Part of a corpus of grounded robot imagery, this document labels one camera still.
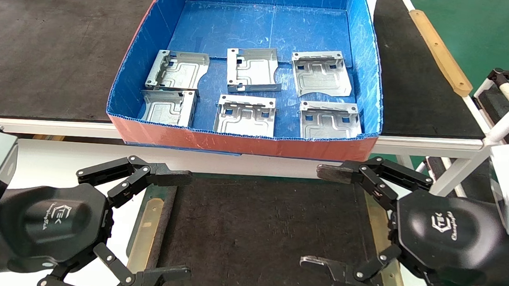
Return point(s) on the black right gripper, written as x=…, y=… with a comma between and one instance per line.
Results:
x=452, y=239

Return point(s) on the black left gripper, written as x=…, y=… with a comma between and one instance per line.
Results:
x=55, y=223

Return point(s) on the silver stamped metal bracket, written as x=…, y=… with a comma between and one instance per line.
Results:
x=322, y=76
x=166, y=109
x=331, y=123
x=254, y=70
x=245, y=120
x=181, y=72

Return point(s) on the blue corrugated plastic box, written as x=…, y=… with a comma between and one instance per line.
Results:
x=261, y=28

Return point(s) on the tan strip beside mat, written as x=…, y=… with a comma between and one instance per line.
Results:
x=145, y=238
x=380, y=226

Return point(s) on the small black work mat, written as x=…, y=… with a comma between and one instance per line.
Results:
x=249, y=231

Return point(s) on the black rack shelf mat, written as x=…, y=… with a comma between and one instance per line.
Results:
x=489, y=97

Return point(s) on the long tan wooden strip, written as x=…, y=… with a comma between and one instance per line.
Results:
x=441, y=52

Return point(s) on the large black table mat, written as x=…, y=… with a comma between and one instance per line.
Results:
x=43, y=59

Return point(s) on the black pipe joint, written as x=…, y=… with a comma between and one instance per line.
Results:
x=499, y=76

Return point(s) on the white pipe rack frame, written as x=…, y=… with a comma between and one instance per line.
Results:
x=503, y=123

